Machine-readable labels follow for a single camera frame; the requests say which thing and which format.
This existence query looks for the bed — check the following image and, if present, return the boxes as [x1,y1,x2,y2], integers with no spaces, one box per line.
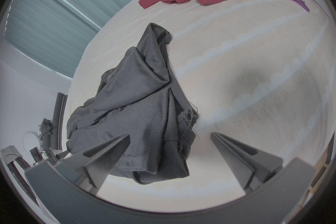
[63,0,336,213]

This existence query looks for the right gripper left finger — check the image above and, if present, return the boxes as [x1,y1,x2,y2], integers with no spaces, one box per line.
[54,134,131,189]

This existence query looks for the round white mirror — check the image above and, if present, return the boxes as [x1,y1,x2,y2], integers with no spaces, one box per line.
[23,131,42,150]

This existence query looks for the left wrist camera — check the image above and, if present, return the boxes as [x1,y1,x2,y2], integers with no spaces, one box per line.
[30,148,43,162]

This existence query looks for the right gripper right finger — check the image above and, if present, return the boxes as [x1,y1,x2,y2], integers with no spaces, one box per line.
[211,132,285,191]

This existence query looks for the black garment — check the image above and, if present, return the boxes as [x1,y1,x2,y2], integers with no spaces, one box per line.
[66,23,199,185]

